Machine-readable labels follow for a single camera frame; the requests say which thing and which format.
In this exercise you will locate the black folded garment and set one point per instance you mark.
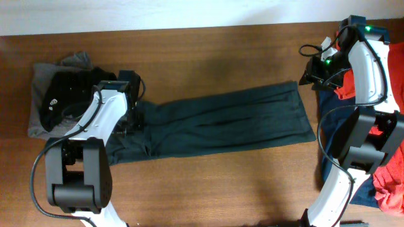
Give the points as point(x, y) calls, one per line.
point(69, 93)

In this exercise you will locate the red garment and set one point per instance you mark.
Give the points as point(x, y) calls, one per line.
point(383, 189)

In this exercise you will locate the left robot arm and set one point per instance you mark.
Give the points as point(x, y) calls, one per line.
point(78, 177)

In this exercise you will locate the dark green Nike t-shirt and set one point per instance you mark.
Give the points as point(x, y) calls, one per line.
point(256, 118)

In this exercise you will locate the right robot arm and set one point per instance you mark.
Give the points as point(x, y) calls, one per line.
point(370, 136)

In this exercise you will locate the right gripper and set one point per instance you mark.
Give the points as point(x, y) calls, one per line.
point(312, 74)

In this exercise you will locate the grey folded garment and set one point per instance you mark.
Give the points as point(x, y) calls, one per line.
point(42, 76)

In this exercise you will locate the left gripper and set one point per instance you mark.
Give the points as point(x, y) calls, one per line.
point(139, 125)

